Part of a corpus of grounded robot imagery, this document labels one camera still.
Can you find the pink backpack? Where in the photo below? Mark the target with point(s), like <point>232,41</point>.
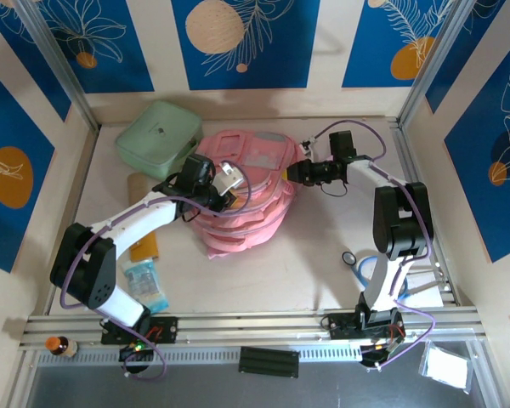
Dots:
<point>246,229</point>

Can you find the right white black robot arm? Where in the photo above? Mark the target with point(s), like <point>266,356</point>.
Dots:
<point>401,221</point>

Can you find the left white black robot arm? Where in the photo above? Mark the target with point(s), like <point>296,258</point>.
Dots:
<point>85,268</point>

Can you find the mint green zip case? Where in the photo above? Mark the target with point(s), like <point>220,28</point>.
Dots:
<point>153,132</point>

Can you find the blue stethoscope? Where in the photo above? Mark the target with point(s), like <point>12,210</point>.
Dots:
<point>349,258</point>

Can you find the orange envelope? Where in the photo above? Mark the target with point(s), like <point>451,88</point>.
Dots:
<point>146,251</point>

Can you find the blue plastic wipes packet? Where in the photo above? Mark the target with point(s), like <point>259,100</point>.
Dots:
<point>146,285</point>

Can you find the perforated metal strip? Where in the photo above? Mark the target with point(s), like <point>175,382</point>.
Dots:
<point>204,355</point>

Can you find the black slotted block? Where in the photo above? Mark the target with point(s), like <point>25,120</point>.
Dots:
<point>268,361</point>

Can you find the small black controller board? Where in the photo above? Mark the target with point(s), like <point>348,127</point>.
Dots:
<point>382,350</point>
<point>136,352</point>

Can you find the brown bottle orange cap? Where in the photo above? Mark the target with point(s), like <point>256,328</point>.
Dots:
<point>61,346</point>

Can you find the clear bag white contents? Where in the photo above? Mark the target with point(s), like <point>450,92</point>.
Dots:
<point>446,367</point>

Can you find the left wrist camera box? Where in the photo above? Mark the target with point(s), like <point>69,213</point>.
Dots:
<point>228,178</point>

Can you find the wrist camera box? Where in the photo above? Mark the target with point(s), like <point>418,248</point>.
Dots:
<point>309,145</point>
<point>228,178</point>

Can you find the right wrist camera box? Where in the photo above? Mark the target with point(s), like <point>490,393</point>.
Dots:
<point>309,145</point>

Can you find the aluminium side rail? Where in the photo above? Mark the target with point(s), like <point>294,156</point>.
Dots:
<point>403,144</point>

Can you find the aluminium front rail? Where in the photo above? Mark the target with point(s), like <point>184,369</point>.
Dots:
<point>238,323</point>

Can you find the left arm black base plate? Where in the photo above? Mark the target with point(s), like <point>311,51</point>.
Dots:
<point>166,329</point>

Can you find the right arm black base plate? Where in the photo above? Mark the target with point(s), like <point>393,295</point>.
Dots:
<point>340,327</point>

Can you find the aluminium corner post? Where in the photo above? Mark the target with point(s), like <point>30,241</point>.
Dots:
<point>55,55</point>
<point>440,51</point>

